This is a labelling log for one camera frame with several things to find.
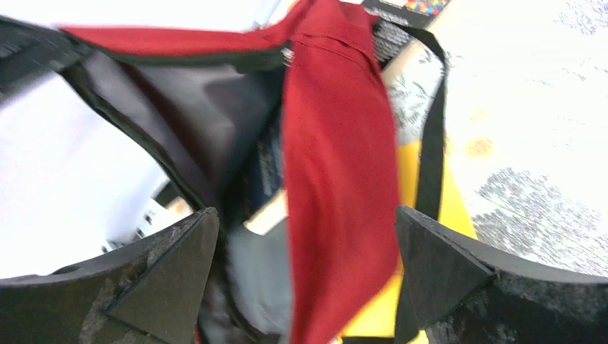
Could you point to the floral table mat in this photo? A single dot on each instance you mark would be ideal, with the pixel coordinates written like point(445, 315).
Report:
point(526, 121)

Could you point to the yellow notebook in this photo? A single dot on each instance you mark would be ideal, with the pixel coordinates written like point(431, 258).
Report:
point(437, 271)

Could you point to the red student backpack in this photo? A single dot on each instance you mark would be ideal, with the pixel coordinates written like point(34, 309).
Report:
point(111, 133)

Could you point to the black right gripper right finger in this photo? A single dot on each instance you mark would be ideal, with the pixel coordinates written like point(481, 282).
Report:
point(527, 302)

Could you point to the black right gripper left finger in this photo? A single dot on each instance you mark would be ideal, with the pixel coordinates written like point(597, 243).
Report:
point(145, 292)

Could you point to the dark blue book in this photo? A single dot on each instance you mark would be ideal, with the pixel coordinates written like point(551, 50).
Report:
point(265, 199)

